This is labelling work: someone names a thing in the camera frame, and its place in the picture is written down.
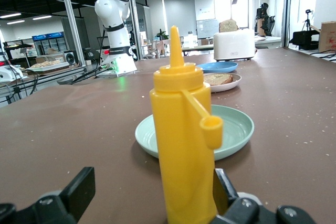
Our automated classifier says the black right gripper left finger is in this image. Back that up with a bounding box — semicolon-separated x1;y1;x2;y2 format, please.
0;166;96;224

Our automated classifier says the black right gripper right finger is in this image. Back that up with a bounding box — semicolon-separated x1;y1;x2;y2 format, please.
214;168;316;224

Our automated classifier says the yellow squeeze bottle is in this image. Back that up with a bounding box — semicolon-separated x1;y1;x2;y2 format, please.
149;25;224;224

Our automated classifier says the brown bread slice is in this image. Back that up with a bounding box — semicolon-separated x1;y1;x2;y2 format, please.
218;18;239;33
203;73;234;86

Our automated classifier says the green round plate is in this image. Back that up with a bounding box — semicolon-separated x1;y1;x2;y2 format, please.
134;104;255;162

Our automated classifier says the blue round plate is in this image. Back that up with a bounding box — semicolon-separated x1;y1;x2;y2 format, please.
195;61;239;74

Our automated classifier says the beige round plate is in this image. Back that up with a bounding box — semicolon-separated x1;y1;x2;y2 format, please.
203;72;242;93

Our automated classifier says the whiteboard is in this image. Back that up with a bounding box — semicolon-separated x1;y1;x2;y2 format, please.
196;18;220;39

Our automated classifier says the white two-slot toaster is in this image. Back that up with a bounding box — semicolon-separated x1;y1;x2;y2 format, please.
213;28;256;61

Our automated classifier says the green potted plant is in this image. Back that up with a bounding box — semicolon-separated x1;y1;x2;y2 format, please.
156;30;170;41

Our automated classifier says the black equipment case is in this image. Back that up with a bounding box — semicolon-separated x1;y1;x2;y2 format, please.
288;30;321;51

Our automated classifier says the brown cardboard box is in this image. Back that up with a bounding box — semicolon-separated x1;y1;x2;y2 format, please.
318;20;336;53

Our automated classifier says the white food tray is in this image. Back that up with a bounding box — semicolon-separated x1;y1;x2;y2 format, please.
25;60;70;73

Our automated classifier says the white machine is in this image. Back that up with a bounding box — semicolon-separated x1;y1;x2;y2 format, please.
0;64;25;83

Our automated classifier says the blue drinks fridge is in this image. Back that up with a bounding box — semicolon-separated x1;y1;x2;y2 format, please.
31;31;66;57

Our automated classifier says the black camera tripod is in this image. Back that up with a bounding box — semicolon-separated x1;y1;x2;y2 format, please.
300;9;317;33

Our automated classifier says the aluminium frame post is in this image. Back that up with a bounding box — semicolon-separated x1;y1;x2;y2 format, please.
128;0;144;61
56;0;87;69

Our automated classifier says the black table cable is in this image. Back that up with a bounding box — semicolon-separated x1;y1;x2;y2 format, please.
71;66;114;84

